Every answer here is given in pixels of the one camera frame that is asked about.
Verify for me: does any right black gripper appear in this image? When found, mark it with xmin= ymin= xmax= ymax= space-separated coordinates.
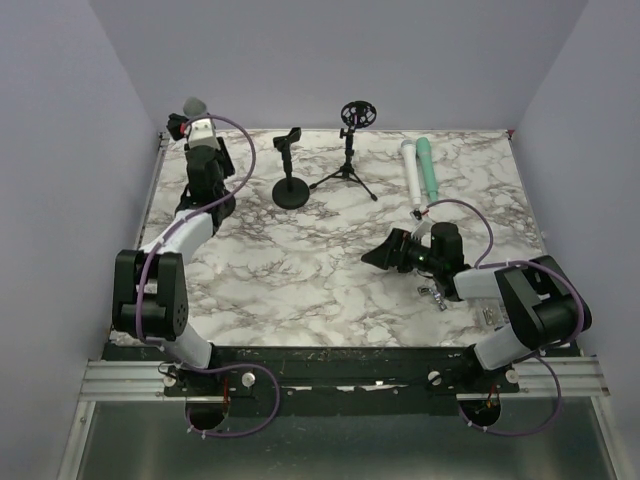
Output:
xmin=362 ymin=226 xmax=443 ymax=274

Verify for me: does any glitter silver mesh microphone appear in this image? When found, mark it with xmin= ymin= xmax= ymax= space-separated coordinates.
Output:
xmin=183 ymin=97 xmax=208 ymax=119

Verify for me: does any white microphone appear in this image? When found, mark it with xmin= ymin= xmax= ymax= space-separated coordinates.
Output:
xmin=400 ymin=140 xmax=422 ymax=208

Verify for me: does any mint green microphone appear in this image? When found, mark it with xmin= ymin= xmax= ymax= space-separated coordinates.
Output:
xmin=416 ymin=137 xmax=439 ymax=202

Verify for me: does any black tripod shock mount stand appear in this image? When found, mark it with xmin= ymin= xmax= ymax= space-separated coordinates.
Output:
xmin=309 ymin=100 xmax=378 ymax=201

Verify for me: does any black round base clip stand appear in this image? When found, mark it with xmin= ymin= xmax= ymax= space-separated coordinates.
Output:
xmin=166 ymin=113 xmax=190 ymax=141

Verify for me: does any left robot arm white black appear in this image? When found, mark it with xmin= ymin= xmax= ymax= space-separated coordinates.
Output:
xmin=112 ymin=137 xmax=236 ymax=395

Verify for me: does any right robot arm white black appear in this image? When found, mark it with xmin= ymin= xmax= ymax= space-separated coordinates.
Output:
xmin=361 ymin=222 xmax=592 ymax=392

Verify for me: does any chrome faucet fitting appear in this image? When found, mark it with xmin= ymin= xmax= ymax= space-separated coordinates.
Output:
xmin=417 ymin=285 xmax=447 ymax=311

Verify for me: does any clear screw organizer box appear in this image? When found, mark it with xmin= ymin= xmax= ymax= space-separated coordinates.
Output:
xmin=478 ymin=301 xmax=505 ymax=331

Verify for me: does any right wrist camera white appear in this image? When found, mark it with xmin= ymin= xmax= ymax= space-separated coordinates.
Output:
xmin=410 ymin=207 xmax=432 ymax=240

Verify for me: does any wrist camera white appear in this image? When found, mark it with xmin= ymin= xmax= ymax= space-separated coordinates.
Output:
xmin=184 ymin=118 xmax=220 ymax=150
xmin=410 ymin=207 xmax=432 ymax=240

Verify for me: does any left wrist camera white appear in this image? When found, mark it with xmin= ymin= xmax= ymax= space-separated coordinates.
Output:
xmin=184 ymin=118 xmax=220 ymax=150

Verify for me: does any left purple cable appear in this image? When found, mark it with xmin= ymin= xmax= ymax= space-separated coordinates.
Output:
xmin=133 ymin=114 xmax=284 ymax=441

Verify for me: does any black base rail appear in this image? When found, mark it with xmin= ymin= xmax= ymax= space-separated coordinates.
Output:
xmin=102 ymin=343 xmax=521 ymax=419

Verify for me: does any aluminium extrusion frame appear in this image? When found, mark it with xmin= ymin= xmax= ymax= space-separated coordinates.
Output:
xmin=54 ymin=129 xmax=174 ymax=480

